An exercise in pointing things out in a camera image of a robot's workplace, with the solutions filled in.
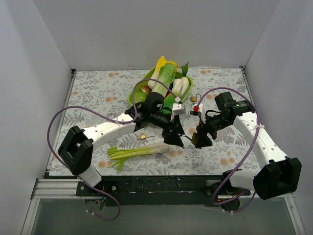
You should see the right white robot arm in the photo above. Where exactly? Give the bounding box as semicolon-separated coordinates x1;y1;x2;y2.
190;92;302;200

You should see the small brass padlock far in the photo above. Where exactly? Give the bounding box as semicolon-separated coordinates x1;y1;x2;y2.
190;94;201;103

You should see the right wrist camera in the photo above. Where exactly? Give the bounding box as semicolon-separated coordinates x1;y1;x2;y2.
190;104;204;120

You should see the toy green cabbage head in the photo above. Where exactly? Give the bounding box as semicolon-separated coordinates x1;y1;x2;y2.
133;91;147;103

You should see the floral table mat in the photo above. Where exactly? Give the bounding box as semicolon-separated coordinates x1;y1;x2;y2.
51;68;260;176

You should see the green plastic basket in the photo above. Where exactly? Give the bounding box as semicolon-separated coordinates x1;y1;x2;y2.
129;68;193;108

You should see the aluminium frame rail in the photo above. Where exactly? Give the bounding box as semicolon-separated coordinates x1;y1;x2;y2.
21;178;81;235

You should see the toy bok choy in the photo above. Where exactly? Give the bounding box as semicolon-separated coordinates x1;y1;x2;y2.
172;76;189;99

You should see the toy celery stalk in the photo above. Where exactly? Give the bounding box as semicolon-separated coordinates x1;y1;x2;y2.
107;143;170;171

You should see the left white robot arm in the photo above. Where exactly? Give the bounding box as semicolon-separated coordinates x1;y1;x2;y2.
58;92;185;196

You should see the small brass padlock open shackle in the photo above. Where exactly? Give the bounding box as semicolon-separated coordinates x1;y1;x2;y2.
139;133;156;142

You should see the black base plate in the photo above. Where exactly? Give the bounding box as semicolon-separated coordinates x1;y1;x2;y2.
44;171;252;208

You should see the large brass padlock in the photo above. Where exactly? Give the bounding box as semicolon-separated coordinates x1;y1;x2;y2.
183;132;199;148

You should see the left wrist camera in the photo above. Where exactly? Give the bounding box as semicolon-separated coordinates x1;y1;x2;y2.
172;103;185;117

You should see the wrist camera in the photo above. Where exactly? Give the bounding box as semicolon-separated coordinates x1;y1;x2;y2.
172;103;185;117
190;104;204;120

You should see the large toy napa cabbage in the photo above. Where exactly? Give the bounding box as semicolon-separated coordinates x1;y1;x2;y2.
152;62;178;97

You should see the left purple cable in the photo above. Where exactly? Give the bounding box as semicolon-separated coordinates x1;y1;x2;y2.
47;79;181;221

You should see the toy leafy green sprig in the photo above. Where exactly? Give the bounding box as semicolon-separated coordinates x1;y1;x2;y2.
180;61;189;76

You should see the toy brown mushroom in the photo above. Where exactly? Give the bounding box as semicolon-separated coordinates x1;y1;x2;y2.
140;86;151;95

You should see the yellow toy cabbage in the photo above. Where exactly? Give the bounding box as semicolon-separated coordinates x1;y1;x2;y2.
148;56;178;90

